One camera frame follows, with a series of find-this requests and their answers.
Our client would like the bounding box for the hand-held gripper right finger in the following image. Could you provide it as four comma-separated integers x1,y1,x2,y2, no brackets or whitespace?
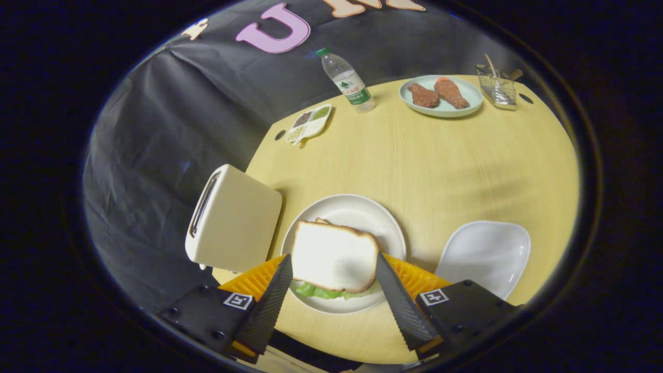
376,252,521,361

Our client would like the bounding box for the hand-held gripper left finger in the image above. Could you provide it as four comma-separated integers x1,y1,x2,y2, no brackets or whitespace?
158,254,294,363

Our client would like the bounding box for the green lettuce leaf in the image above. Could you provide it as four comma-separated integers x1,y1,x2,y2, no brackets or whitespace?
295,281,381,302

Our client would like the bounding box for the toasted bread slice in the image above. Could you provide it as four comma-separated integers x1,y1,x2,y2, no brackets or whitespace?
290,220,380,294

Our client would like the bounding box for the white toaster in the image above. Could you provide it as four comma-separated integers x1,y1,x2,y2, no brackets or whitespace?
185,164,283,274

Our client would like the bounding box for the white irregular glossy plate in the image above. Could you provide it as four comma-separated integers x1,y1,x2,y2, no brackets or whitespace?
435,221,531,301

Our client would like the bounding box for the round white plate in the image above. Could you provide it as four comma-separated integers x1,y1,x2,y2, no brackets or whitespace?
280,194,407,315

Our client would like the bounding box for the white divided bean dish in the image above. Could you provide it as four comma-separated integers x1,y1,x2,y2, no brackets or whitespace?
285,104,333,146

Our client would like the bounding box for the black backdrop cloth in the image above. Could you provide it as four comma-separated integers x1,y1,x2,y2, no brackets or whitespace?
83,0,524,311

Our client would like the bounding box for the light blue oval plate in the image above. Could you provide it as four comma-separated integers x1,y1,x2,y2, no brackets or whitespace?
398,75,484,119

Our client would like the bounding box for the dark brown meat piece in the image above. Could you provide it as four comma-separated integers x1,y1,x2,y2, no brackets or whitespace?
408,83,441,109

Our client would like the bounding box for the reddish brown meat piece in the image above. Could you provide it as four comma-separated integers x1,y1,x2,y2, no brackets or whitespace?
434,77,471,110

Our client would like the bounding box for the clear plastic water bottle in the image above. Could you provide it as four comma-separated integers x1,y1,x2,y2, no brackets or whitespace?
316,47,376,114

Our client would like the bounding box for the cream furniture frame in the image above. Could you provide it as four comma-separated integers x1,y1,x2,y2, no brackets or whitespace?
249,345,332,373

